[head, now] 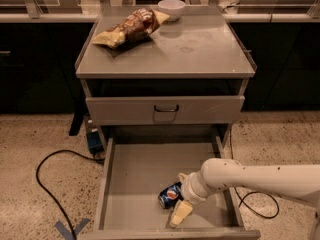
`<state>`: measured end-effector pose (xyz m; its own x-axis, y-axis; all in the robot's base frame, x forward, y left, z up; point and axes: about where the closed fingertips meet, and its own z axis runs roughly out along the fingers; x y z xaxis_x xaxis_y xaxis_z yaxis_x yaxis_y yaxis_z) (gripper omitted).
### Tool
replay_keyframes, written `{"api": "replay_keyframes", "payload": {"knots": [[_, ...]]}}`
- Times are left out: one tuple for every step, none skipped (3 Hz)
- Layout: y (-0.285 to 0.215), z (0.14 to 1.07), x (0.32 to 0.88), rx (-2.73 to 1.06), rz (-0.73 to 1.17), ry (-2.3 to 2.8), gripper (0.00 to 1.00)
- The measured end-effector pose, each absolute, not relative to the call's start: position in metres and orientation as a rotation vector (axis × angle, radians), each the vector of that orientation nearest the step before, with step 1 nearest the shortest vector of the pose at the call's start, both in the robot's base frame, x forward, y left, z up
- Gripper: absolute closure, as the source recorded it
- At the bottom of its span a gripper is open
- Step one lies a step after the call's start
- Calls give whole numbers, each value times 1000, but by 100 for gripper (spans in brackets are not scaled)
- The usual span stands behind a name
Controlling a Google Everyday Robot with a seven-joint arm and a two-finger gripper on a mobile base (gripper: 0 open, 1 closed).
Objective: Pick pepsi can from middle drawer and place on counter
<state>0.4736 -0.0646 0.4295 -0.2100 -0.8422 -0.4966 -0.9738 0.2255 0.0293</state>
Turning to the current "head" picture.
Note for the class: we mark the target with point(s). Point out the open grey middle drawer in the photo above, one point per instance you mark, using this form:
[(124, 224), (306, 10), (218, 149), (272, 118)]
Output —
[(128, 206)]

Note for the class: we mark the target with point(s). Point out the brown yellow chip bag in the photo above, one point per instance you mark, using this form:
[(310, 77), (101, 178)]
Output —
[(138, 26)]

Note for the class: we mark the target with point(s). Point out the blue power box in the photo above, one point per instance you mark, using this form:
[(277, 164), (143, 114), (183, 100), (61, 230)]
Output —
[(94, 143)]

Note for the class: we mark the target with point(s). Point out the dark back counter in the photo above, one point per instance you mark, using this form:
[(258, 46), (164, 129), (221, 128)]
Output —
[(39, 61)]

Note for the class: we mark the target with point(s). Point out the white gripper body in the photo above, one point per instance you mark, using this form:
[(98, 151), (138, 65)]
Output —
[(188, 189)]

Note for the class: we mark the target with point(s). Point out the grey drawer cabinet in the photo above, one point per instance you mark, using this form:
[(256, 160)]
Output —
[(197, 55)]

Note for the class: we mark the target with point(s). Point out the grey top drawer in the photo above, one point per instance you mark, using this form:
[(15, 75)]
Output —
[(140, 111)]

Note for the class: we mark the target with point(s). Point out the white bowl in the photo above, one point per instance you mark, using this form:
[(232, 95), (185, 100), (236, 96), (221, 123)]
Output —
[(174, 8)]

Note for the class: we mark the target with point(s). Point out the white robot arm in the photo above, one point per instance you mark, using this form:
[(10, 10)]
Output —
[(299, 183)]

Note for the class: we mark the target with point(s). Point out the blue pepsi can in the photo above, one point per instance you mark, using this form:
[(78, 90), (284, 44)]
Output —
[(170, 195)]

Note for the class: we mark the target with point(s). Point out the black drawer handle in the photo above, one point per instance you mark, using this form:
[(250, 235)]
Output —
[(166, 110)]

